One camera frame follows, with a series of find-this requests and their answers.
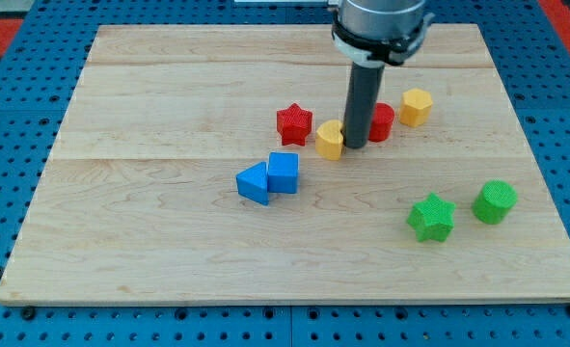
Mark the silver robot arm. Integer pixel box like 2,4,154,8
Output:
332,0,435,68

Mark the blue cube block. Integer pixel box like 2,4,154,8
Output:
267,152,299,194

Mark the blue triangle block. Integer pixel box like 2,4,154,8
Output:
235,162,269,205

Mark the red star block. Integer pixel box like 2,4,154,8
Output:
276,103,313,147

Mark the yellow half-moon block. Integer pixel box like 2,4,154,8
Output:
315,120,344,161

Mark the light wooden board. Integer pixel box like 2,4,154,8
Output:
0,24,570,307

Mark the red cylinder block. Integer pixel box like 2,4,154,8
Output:
368,102,395,143

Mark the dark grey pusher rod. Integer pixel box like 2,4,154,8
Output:
342,63,384,149

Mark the yellow hexagon block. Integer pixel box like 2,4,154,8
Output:
398,88,433,127

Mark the green star block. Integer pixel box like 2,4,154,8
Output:
406,192,456,242

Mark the green cylinder block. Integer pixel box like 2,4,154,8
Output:
472,179,518,225

